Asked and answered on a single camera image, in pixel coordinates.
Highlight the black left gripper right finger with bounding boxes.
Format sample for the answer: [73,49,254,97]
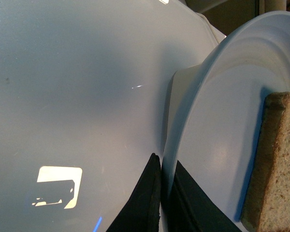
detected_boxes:
[167,162,240,232]

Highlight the white round plate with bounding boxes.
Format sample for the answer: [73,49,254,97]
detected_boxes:
[162,11,290,231]

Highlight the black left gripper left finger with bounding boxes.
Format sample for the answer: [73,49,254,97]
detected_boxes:
[107,153,161,232]

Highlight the brown bread slice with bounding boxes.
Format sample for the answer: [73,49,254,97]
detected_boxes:
[241,92,290,232]

